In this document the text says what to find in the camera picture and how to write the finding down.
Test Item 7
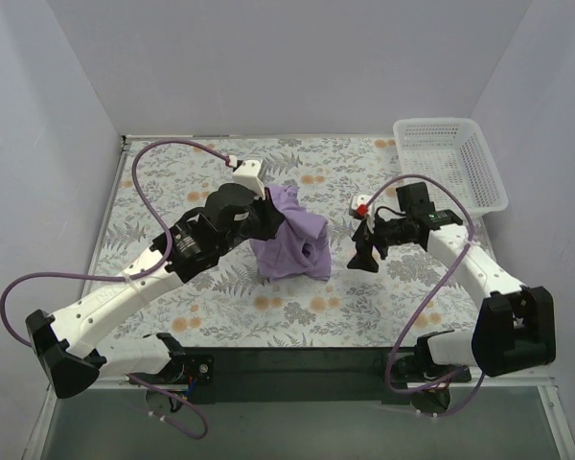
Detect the aluminium frame rail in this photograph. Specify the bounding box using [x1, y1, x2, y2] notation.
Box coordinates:
[25, 371, 575, 459]

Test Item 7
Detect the purple t shirt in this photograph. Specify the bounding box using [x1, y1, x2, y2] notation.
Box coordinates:
[250, 184, 332, 281]

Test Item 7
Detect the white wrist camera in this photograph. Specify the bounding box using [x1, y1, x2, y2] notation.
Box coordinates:
[349, 195, 375, 230]
[232, 159, 265, 199]

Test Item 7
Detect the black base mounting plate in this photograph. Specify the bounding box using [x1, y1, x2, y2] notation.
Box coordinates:
[172, 348, 471, 406]

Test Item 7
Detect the floral tablecloth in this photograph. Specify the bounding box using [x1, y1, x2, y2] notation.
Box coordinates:
[95, 136, 478, 347]

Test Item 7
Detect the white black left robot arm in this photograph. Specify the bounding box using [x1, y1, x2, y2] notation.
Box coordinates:
[26, 183, 285, 399]

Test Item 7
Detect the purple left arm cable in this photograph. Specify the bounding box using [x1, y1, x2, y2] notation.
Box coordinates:
[0, 138, 241, 440]

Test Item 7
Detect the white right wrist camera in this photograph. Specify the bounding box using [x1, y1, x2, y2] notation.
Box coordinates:
[349, 195, 375, 230]

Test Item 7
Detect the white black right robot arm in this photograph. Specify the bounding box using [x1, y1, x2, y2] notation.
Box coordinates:
[347, 182, 557, 381]

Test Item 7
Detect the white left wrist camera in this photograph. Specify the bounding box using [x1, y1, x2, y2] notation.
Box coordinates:
[232, 159, 265, 199]

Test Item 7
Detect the white plastic laundry basket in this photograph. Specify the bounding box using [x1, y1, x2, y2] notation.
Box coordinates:
[393, 117, 509, 219]

